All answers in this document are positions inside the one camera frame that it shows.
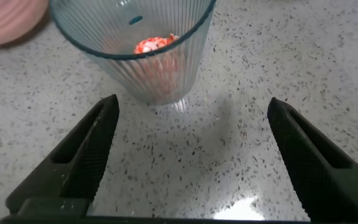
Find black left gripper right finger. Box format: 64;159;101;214
267;96;358;224

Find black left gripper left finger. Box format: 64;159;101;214
5;94;120;215

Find clear blue ribbed cup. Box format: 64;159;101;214
48;0;217;106

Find red white candy pieces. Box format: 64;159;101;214
133;33;180;55

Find pink ribbed bowl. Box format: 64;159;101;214
0;0;50;48

